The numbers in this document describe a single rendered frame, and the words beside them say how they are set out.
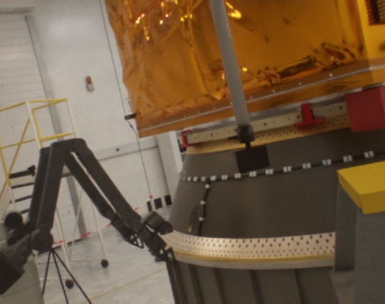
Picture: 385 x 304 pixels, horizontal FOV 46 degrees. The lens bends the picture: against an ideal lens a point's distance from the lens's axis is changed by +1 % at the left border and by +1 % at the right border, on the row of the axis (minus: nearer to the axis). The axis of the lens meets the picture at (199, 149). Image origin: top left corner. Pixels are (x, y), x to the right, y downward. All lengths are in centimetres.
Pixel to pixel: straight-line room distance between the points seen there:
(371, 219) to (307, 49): 79
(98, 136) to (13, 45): 240
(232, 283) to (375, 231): 105
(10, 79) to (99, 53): 194
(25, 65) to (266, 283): 828
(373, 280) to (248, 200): 96
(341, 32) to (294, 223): 76
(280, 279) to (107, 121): 840
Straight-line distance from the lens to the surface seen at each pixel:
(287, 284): 192
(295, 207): 190
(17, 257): 183
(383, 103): 164
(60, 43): 1008
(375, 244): 112
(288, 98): 186
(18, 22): 993
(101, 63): 1025
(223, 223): 207
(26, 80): 965
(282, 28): 178
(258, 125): 201
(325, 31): 164
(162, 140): 997
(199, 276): 222
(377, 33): 165
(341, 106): 195
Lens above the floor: 175
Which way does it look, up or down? 3 degrees down
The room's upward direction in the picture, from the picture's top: 13 degrees counter-clockwise
